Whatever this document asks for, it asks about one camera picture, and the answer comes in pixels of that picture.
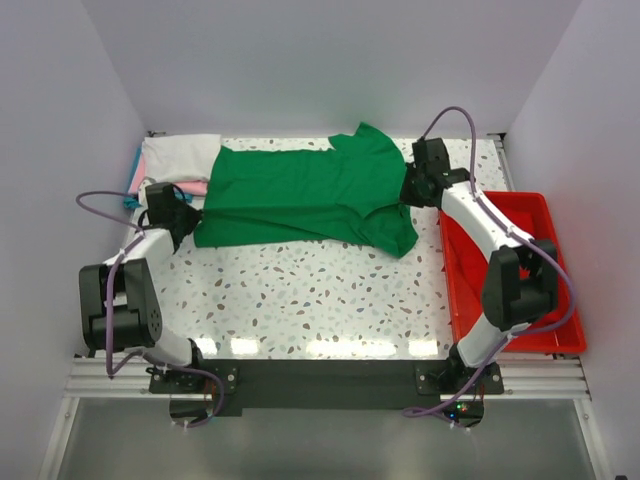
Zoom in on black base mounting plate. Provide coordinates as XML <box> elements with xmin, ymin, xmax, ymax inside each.
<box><xmin>146</xmin><ymin>359</ymin><xmax>473</xmax><ymax>418</ymax></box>

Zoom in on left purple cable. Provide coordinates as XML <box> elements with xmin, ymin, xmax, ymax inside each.
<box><xmin>74</xmin><ymin>189</ymin><xmax>221</xmax><ymax>427</ymax></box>

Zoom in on red plastic bin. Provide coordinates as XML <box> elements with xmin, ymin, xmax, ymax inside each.
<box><xmin>436</xmin><ymin>191</ymin><xmax>588</xmax><ymax>355</ymax></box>

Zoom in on folded white t shirt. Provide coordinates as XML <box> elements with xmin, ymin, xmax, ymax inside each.
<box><xmin>141</xmin><ymin>134</ymin><xmax>222</xmax><ymax>183</ymax></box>

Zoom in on folded pink t shirt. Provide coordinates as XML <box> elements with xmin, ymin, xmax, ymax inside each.
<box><xmin>128</xmin><ymin>155</ymin><xmax>208</xmax><ymax>197</ymax></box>

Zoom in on green t shirt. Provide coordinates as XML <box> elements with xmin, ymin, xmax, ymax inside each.
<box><xmin>194</xmin><ymin>123</ymin><xmax>418</xmax><ymax>258</ymax></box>

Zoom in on red t shirt in bin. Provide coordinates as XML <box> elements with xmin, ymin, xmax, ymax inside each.
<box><xmin>439</xmin><ymin>191</ymin><xmax>556</xmax><ymax>329</ymax></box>

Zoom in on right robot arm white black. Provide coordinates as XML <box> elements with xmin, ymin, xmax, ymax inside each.
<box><xmin>400</xmin><ymin>138</ymin><xmax>558</xmax><ymax>369</ymax></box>

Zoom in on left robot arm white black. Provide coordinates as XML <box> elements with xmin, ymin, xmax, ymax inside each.
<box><xmin>79</xmin><ymin>182</ymin><xmax>202</xmax><ymax>378</ymax></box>

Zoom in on folded teal t shirt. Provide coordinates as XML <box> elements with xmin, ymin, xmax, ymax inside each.
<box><xmin>123</xmin><ymin>146</ymin><xmax>145</xmax><ymax>210</ymax></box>

